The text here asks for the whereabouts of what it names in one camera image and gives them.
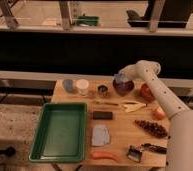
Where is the blue sponge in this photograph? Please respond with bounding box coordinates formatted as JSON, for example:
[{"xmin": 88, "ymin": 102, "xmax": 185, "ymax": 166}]
[{"xmin": 114, "ymin": 74, "xmax": 123, "ymax": 84}]

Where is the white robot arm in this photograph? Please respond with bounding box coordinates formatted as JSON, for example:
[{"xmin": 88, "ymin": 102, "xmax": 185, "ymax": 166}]
[{"xmin": 119, "ymin": 60, "xmax": 193, "ymax": 171}]

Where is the purple bowl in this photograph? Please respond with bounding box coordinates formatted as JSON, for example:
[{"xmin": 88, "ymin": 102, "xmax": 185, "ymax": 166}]
[{"xmin": 113, "ymin": 80, "xmax": 134, "ymax": 96}]

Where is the red bowl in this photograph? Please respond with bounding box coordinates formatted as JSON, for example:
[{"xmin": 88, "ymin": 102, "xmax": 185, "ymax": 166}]
[{"xmin": 140, "ymin": 84, "xmax": 155, "ymax": 102}]

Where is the small metal cup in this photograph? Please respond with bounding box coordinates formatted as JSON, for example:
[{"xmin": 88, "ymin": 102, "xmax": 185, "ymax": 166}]
[{"xmin": 98, "ymin": 85, "xmax": 108, "ymax": 98}]

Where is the thin wooden stick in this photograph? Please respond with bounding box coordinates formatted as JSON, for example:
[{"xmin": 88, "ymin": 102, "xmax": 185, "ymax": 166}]
[{"xmin": 94, "ymin": 101, "xmax": 118, "ymax": 106}]

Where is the white cup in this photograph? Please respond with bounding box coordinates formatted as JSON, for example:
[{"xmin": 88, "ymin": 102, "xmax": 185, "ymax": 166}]
[{"xmin": 76, "ymin": 79, "xmax": 89, "ymax": 96}]

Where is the black rectangular block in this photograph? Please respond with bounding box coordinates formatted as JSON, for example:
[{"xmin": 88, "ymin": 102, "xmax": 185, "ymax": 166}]
[{"xmin": 93, "ymin": 111, "xmax": 113, "ymax": 120}]

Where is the orange apple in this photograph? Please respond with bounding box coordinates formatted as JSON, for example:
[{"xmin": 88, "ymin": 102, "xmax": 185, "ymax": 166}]
[{"xmin": 153, "ymin": 107, "xmax": 166, "ymax": 120}]

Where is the blue cup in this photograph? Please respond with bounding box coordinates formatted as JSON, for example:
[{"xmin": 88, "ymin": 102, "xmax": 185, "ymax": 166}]
[{"xmin": 62, "ymin": 79, "xmax": 74, "ymax": 93}]

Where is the wooden table board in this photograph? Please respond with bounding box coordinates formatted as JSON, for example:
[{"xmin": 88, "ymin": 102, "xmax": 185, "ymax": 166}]
[{"xmin": 52, "ymin": 80, "xmax": 167, "ymax": 167}]

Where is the light blue cloth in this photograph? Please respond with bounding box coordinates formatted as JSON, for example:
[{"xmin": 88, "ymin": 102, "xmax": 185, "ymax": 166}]
[{"xmin": 92, "ymin": 125, "xmax": 111, "ymax": 147}]

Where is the bunch of dark grapes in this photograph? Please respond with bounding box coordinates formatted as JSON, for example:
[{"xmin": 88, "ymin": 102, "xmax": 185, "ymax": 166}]
[{"xmin": 135, "ymin": 120, "xmax": 167, "ymax": 138}]

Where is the green box on shelf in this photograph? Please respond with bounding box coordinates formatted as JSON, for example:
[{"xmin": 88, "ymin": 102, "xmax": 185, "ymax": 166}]
[{"xmin": 76, "ymin": 15, "xmax": 99, "ymax": 26}]

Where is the metal brush tool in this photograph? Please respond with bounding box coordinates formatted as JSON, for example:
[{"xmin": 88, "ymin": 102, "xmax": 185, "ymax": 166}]
[{"xmin": 126, "ymin": 146, "xmax": 142, "ymax": 163}]

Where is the orange carrot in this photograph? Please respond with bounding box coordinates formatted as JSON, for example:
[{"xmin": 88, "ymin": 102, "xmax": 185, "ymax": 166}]
[{"xmin": 91, "ymin": 152, "xmax": 119, "ymax": 162}]

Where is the green plastic tray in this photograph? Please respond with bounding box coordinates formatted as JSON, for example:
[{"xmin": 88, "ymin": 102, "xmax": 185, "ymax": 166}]
[{"xmin": 29, "ymin": 102, "xmax": 87, "ymax": 163}]

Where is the black handled peeler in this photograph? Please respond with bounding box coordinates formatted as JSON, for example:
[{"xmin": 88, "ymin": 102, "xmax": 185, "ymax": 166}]
[{"xmin": 141, "ymin": 143, "xmax": 167, "ymax": 154}]

